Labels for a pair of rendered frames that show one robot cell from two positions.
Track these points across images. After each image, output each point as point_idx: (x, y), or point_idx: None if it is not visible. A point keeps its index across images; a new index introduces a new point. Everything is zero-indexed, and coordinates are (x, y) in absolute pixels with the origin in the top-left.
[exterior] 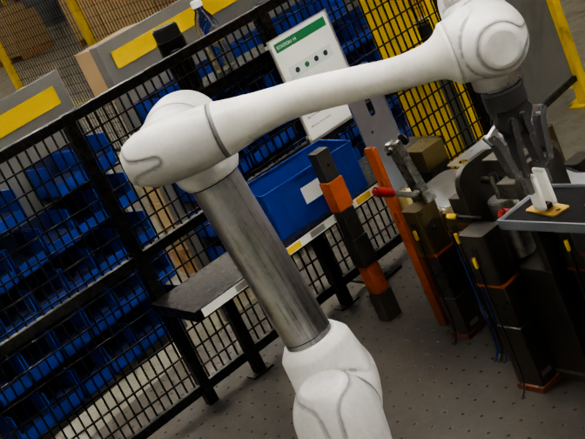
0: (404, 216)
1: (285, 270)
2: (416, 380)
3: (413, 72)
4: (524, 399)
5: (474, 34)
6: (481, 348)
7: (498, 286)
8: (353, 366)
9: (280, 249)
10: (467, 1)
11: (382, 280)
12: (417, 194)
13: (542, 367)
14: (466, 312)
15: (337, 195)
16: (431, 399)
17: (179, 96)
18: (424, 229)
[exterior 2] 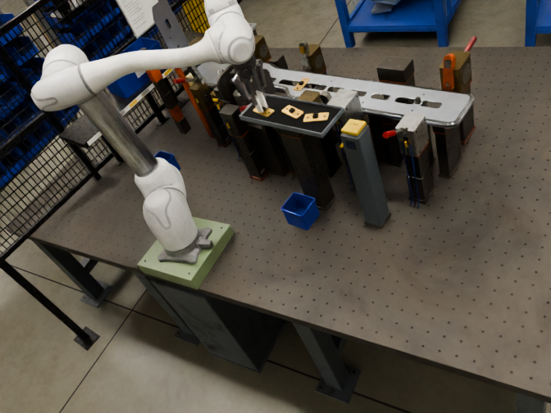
0: (190, 90)
1: (131, 139)
2: (201, 170)
3: (194, 59)
4: (252, 183)
5: (226, 44)
6: (231, 153)
7: (239, 136)
8: (170, 182)
9: (128, 129)
10: (221, 14)
11: (180, 114)
12: (197, 79)
13: (261, 170)
14: (223, 134)
15: (154, 74)
16: (208, 182)
17: (61, 53)
18: (201, 97)
